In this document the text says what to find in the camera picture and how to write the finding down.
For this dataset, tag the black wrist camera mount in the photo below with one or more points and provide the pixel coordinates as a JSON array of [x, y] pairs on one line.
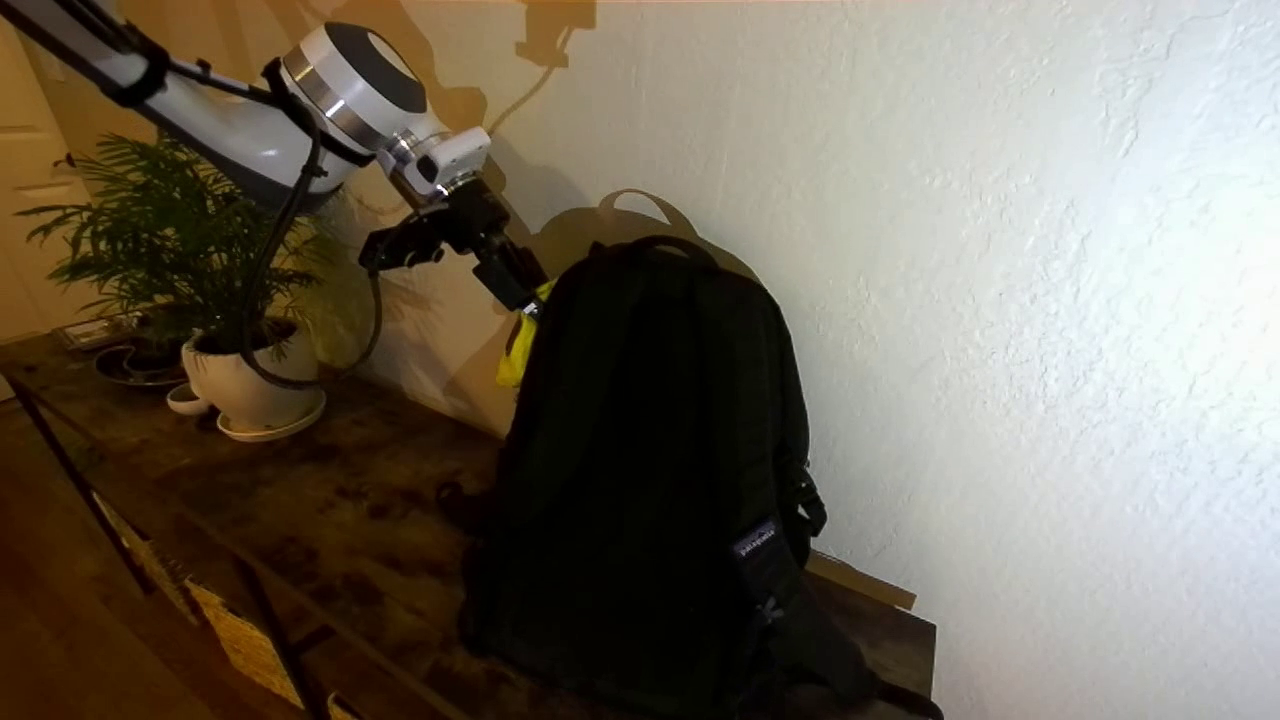
[[400, 247]]

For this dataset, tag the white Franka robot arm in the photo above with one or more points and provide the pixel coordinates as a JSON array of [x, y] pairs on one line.
[[240, 106]]

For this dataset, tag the black backpack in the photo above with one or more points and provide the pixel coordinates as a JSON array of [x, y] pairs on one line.
[[653, 466]]

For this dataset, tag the dark small plant pot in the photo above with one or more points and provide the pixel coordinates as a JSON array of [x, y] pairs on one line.
[[133, 360]]

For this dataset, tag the brown wooden slat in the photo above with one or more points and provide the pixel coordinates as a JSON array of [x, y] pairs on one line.
[[861, 580]]

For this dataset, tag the white plant pot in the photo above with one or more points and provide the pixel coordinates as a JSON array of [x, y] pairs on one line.
[[252, 387]]

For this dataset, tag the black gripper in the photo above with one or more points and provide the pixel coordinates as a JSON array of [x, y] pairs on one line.
[[484, 242]]

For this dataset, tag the green leafy potted plant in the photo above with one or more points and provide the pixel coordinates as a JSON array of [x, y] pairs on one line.
[[162, 253]]

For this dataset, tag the small white dish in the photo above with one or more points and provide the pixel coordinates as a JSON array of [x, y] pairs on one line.
[[185, 402]]

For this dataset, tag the white pot saucer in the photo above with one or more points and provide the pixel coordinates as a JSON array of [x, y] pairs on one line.
[[272, 429]]

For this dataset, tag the yellow soft pouch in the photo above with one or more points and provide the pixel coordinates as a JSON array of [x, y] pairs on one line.
[[516, 349]]

